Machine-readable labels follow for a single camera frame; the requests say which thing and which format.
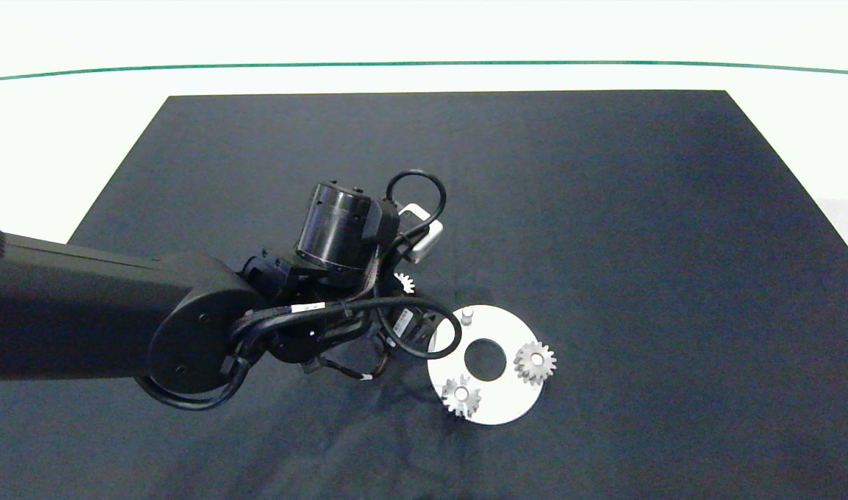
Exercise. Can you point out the thin green tape line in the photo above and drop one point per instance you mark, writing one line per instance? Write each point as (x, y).
(424, 63)

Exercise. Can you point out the dark rectangular work mat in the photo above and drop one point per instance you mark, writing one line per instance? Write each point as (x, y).
(604, 208)

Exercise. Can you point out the small steel planetary gear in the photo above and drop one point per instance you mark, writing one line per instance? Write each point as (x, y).
(545, 362)
(408, 283)
(471, 401)

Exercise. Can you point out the boxy silver wrist camera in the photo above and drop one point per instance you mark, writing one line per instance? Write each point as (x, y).
(424, 244)

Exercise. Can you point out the round white plate with pins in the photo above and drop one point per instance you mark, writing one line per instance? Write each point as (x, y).
(510, 404)

